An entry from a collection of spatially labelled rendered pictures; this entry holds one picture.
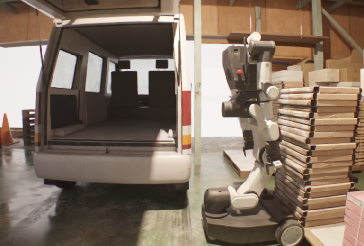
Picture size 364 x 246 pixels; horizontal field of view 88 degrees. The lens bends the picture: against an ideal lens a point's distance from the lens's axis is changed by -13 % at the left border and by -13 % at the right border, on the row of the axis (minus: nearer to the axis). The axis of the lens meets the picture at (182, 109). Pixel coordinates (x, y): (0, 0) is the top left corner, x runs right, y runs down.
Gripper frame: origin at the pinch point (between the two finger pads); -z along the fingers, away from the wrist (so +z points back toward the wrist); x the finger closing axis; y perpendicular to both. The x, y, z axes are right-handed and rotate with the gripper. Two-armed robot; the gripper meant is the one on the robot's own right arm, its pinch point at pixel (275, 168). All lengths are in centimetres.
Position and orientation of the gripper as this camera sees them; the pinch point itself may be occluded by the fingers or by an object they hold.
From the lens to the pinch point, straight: 150.1
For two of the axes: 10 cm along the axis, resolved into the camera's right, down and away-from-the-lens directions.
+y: -0.6, -0.5, 10.0
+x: 9.8, -2.0, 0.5
